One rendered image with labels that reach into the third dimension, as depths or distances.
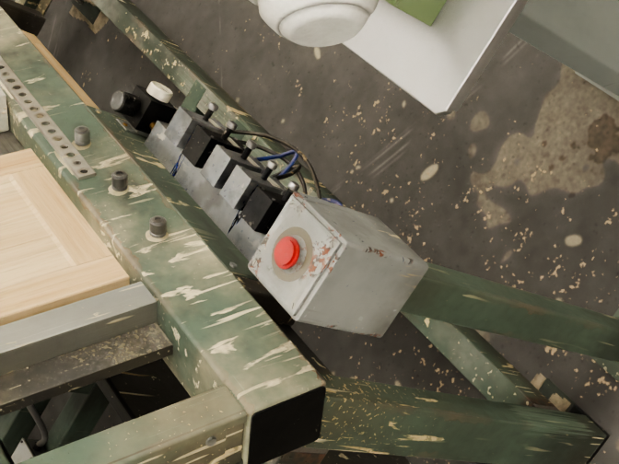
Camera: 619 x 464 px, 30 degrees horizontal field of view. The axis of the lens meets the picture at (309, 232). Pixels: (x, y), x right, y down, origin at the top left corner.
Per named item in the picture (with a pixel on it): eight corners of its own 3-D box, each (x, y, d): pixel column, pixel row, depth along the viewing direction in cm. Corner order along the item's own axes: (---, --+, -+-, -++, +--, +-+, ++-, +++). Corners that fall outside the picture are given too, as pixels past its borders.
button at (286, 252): (312, 250, 139) (300, 248, 138) (296, 277, 140) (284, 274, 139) (295, 232, 142) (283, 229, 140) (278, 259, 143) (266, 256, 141)
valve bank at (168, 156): (384, 225, 179) (279, 191, 162) (336, 298, 183) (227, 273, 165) (226, 76, 211) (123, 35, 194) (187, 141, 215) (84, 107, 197)
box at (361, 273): (435, 267, 148) (344, 241, 135) (385, 341, 152) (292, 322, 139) (381, 217, 156) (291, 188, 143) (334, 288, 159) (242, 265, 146)
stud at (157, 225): (169, 237, 170) (169, 221, 169) (154, 241, 169) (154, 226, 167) (161, 227, 172) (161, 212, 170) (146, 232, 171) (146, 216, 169)
